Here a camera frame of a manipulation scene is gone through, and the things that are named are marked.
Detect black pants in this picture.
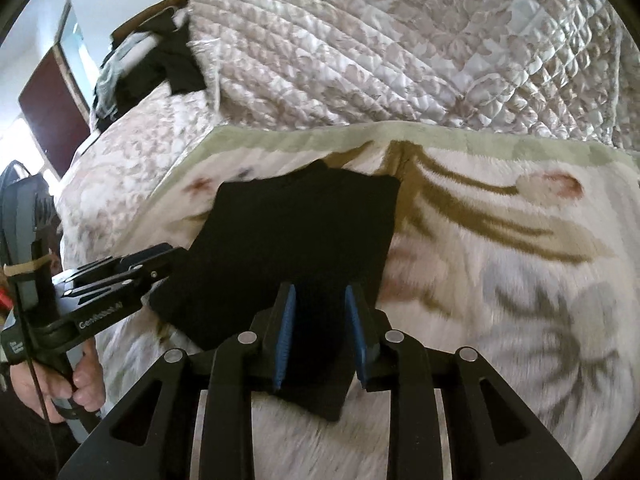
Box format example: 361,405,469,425
150,162,403,423

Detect black cable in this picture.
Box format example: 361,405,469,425
12,260,63,480

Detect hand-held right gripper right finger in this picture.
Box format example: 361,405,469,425
344,282,583,480

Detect dark red wooden door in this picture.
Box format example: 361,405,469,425
17,42,92,182

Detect pile of dark clothes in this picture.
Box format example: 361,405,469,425
92,32,158,128

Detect fleece floral blanket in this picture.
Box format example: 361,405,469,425
95,122,640,480

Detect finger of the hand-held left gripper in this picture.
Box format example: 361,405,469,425
75,242,187,281
62,267,173,308

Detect person's left hand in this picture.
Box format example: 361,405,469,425
10,342,107,417

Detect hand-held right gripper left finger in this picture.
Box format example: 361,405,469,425
57,282,298,480

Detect black garment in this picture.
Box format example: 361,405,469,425
142,7,207,95

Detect person's left forearm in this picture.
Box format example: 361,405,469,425
0,390,96,480

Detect quilted floral bedspread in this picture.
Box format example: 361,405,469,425
55,0,640,281

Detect brown wooden headboard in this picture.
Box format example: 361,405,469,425
111,0,195,43

